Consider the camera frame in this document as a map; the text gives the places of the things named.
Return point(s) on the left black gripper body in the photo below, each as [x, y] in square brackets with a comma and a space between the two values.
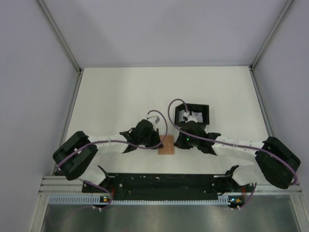
[151, 139]

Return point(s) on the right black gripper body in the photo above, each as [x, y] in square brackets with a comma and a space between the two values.
[185, 142]

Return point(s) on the brown leather card holder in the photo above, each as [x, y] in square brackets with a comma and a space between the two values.
[168, 146]

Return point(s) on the black plastic card box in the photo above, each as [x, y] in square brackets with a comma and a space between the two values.
[200, 111]

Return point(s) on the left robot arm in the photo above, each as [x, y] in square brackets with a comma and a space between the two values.
[79, 157]

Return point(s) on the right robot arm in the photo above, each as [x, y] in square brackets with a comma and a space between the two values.
[258, 161]

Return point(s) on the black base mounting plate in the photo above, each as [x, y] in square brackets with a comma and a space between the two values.
[170, 187]

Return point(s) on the shiny metal sheet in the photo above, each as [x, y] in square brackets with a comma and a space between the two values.
[261, 214]

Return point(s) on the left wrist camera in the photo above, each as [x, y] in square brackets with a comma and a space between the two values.
[154, 119]

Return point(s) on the aluminium front rail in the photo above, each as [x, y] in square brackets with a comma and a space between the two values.
[60, 185]

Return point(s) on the grey slotted cable duct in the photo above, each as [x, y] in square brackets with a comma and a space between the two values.
[100, 200]

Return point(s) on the left aluminium frame post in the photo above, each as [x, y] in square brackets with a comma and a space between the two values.
[58, 35]

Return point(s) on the aluminium frame post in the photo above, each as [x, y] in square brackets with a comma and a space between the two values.
[58, 35]
[274, 30]

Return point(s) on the right aluminium frame post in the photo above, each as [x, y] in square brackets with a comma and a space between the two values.
[274, 30]

